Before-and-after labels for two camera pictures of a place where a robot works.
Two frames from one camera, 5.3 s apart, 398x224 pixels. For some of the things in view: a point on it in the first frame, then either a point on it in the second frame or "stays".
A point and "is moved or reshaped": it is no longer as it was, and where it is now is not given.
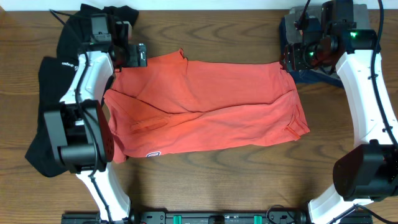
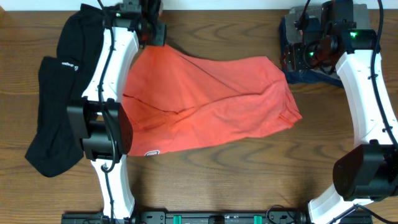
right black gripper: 294,58 stays
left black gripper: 135,62 → 161,30
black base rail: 214,217 stays
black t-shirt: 56,73 stays
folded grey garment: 294,35 stays
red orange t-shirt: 175,106 is moved or reshaped
